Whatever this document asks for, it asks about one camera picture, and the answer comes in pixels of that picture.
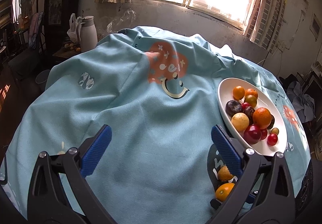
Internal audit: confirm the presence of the yellow orange citrus back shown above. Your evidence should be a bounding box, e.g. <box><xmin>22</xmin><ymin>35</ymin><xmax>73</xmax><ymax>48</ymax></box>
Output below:
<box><xmin>244</xmin><ymin>94</ymin><xmax>257</xmax><ymax>108</ymax></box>

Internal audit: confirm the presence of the large dark red plum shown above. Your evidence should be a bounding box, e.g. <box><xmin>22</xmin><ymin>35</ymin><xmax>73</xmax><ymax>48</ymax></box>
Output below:
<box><xmin>243</xmin><ymin>124</ymin><xmax>261</xmax><ymax>145</ymax></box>

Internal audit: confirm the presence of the small yellow fruit on plate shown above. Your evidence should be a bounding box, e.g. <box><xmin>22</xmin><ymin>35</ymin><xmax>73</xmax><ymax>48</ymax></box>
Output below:
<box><xmin>231</xmin><ymin>113</ymin><xmax>249</xmax><ymax>132</ymax></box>

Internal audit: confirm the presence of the small tan fruit behind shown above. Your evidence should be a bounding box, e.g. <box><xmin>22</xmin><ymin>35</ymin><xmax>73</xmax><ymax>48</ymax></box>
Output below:
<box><xmin>217</xmin><ymin>166</ymin><xmax>234</xmax><ymax>181</ymax></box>

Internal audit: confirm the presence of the white thermos jug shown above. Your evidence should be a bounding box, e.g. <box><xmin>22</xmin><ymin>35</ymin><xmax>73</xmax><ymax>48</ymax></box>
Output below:
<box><xmin>76</xmin><ymin>16</ymin><xmax>98</xmax><ymax>53</ymax></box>

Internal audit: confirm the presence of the red cherry tomato on plate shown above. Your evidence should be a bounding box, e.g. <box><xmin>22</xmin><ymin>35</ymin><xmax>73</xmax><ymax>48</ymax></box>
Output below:
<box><xmin>267</xmin><ymin>133</ymin><xmax>278</xmax><ymax>146</ymax></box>

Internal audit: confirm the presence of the white plastic bag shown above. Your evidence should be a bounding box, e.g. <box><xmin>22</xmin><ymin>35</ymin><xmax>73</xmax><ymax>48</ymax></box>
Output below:
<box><xmin>67</xmin><ymin>13</ymin><xmax>81</xmax><ymax>44</ymax></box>

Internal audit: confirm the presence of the white oval plate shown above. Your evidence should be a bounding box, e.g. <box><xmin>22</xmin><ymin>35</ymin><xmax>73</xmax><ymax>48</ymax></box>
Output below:
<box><xmin>217</xmin><ymin>78</ymin><xmax>287</xmax><ymax>156</ymax></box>

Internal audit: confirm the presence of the small orange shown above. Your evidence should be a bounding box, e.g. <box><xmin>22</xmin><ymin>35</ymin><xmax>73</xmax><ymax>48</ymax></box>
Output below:
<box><xmin>245</xmin><ymin>88</ymin><xmax>258</xmax><ymax>99</ymax></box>

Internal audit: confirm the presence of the dark brown water chestnut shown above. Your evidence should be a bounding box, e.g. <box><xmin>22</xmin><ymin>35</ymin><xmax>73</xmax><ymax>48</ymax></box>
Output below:
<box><xmin>267</xmin><ymin>115</ymin><xmax>275</xmax><ymax>130</ymax></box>

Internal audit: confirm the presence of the red cherry tomato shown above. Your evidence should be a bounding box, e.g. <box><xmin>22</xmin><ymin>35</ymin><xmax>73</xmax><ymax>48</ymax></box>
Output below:
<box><xmin>267</xmin><ymin>133</ymin><xmax>278</xmax><ymax>146</ymax></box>
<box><xmin>261</xmin><ymin>129</ymin><xmax>268</xmax><ymax>140</ymax></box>
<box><xmin>241</xmin><ymin>102</ymin><xmax>251</xmax><ymax>111</ymax></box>

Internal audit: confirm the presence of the yellow orange citrus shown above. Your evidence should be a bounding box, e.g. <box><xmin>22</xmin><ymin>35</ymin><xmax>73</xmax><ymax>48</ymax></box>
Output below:
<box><xmin>215</xmin><ymin>183</ymin><xmax>235</xmax><ymax>202</ymax></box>
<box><xmin>244</xmin><ymin>94</ymin><xmax>257</xmax><ymax>108</ymax></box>

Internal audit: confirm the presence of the right patterned curtain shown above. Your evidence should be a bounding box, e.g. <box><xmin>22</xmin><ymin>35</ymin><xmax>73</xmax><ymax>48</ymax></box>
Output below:
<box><xmin>244</xmin><ymin>0</ymin><xmax>286</xmax><ymax>54</ymax></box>

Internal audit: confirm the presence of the large orange mandarin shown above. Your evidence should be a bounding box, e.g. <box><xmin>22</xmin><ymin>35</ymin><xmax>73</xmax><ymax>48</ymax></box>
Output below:
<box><xmin>253</xmin><ymin>107</ymin><xmax>272</xmax><ymax>129</ymax></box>

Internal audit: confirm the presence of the yellow orange citrus front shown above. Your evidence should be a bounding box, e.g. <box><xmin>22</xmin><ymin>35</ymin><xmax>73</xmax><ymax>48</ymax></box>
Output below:
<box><xmin>215</xmin><ymin>183</ymin><xmax>235</xmax><ymax>202</ymax></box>

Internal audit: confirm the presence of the light blue printed tablecloth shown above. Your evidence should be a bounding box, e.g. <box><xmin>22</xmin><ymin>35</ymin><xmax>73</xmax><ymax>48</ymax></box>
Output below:
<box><xmin>1</xmin><ymin>27</ymin><xmax>310</xmax><ymax>223</ymax></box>

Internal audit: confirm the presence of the pile of blue clothes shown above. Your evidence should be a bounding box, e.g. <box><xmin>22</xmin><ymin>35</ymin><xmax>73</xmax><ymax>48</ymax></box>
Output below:
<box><xmin>279</xmin><ymin>75</ymin><xmax>315</xmax><ymax>124</ymax></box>

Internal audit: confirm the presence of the small tan kumquat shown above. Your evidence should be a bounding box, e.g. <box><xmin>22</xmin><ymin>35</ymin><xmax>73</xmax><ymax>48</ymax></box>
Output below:
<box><xmin>270</xmin><ymin>128</ymin><xmax>279</xmax><ymax>135</ymax></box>

